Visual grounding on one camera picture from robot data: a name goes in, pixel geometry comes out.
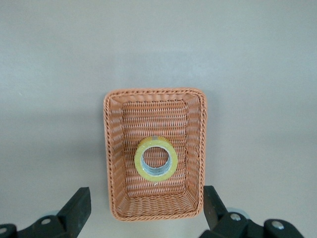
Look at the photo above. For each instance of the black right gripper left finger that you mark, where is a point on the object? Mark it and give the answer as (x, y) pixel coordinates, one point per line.
(71, 213)

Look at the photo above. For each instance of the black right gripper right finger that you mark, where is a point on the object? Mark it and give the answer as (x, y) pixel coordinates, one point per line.
(218, 223)

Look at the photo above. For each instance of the yellowish clear tape roll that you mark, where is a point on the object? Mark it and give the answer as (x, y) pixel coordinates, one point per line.
(138, 158)

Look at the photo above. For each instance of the brown deep wicker basket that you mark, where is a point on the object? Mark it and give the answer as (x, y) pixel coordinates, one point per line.
(153, 119)

